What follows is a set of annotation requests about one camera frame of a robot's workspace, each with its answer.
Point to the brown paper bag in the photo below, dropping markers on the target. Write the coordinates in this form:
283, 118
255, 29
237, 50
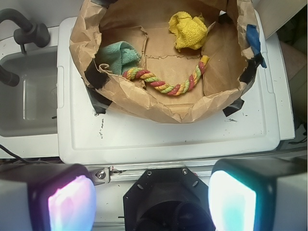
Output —
168, 86

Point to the white plastic bin lid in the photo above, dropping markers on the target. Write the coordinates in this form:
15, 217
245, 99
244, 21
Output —
117, 138

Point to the black faucet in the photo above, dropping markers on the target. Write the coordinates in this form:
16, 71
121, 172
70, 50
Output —
28, 32

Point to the green terry cloth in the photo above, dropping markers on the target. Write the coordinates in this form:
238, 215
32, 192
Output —
120, 57

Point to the aluminium rail with bracket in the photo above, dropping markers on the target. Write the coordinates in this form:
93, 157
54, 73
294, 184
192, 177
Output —
107, 174

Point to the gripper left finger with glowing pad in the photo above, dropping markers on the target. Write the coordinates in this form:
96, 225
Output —
46, 197

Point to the black octagonal mount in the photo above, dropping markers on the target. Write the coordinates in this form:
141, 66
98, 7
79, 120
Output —
169, 199

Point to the black tape on bag left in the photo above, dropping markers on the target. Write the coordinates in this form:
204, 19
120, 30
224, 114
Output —
97, 80

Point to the yellow terry cloth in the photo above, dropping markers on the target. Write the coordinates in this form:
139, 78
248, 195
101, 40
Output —
190, 32

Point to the blue tape strip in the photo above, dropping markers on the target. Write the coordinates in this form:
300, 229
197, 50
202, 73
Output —
252, 37

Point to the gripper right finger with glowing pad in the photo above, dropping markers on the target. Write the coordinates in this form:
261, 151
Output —
259, 194

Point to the white sink basin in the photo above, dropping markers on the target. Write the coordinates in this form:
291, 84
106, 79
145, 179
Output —
30, 108

